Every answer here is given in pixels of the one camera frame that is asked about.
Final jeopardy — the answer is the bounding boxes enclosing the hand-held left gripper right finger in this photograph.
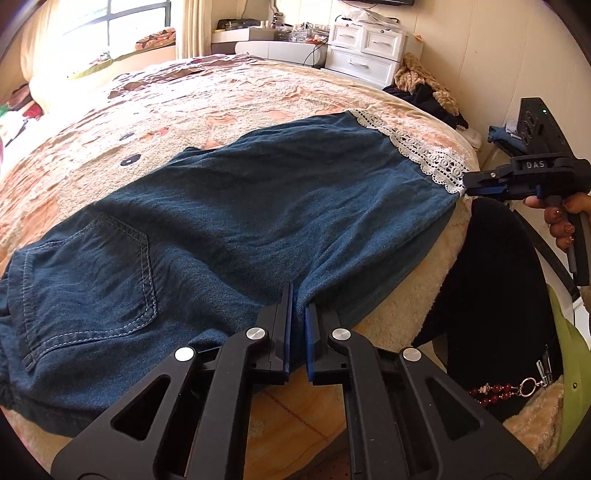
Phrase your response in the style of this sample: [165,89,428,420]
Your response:
[302,300,543,480]

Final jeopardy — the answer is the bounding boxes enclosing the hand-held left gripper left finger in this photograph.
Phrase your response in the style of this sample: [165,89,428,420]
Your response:
[51,281,296,480]

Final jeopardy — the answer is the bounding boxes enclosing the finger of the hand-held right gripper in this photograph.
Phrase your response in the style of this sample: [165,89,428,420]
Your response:
[465,184,513,200]
[463,167,514,186]

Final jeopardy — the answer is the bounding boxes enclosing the blue denim pants lace trim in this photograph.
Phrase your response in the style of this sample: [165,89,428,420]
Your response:
[0,111,467,439]

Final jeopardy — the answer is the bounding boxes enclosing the person's right hand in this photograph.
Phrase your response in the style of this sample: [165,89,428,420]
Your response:
[524,193,591,252]

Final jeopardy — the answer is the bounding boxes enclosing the blue folded clothes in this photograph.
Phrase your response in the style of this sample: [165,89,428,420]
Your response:
[487,120,528,155]

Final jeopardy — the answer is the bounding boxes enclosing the white bin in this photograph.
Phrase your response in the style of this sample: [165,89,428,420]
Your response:
[457,127,484,149]

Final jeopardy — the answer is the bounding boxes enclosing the yellow knitted garment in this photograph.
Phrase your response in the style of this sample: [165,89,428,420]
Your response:
[394,53,462,118]

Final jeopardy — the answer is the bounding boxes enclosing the white drawer cabinet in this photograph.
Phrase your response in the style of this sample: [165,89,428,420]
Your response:
[325,21,423,90]

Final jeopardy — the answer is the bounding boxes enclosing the green plastic seat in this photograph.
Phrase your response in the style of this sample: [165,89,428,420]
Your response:
[547,284,591,462]

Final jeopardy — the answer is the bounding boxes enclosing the clear plastic bag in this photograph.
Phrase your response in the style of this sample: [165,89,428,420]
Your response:
[335,8,402,27]

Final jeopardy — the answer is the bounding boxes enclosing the peach printed bed blanket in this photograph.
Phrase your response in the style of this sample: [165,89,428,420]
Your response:
[0,53,568,480]

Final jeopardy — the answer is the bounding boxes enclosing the white vanity table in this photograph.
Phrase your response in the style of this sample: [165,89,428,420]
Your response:
[211,27,331,70]

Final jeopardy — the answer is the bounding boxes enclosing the clutter of cosmetics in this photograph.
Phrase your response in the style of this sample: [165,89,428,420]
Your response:
[217,11,331,44]

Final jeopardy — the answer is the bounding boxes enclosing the brown grey quilt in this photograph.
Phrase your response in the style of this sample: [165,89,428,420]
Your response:
[106,53,278,100]

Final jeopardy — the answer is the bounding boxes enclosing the cream curtain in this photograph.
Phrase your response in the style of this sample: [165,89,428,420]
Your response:
[175,0,216,61]
[18,0,112,86]

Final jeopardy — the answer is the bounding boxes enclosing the green windowsill mat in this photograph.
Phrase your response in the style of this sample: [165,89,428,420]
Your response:
[69,45,177,80]

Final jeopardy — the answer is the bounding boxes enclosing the orange patterned cushion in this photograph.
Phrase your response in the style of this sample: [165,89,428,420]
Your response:
[136,28,177,51]

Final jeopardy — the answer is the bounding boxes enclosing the colourful clothes heap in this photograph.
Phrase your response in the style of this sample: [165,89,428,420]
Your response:
[0,83,47,148]

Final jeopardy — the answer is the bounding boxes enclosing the window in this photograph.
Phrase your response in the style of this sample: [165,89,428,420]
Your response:
[60,0,185,51]

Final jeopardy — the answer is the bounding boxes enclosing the red bead chain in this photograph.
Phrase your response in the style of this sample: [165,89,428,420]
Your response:
[468,376,555,408]

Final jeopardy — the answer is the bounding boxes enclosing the black cable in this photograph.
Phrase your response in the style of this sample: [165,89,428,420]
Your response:
[301,42,326,70]

